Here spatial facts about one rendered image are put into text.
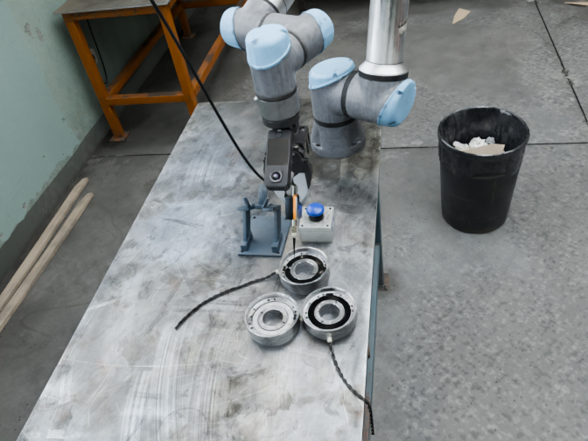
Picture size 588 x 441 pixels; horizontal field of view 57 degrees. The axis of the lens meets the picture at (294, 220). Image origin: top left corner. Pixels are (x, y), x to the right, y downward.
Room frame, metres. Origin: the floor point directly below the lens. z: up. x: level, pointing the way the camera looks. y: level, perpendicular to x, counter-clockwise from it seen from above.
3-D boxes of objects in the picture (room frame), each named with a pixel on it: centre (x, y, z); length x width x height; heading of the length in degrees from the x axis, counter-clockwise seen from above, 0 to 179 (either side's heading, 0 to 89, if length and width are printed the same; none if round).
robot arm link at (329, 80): (1.22, -0.17, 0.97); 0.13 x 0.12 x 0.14; 47
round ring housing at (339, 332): (0.64, -0.03, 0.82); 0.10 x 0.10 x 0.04
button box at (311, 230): (0.90, -0.05, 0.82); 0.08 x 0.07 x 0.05; 164
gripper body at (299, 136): (0.88, -0.02, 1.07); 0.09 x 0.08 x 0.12; 161
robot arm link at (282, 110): (0.88, -0.01, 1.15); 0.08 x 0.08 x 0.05
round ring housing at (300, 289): (0.76, 0.00, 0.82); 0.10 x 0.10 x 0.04
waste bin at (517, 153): (1.68, -0.77, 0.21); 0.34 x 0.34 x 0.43
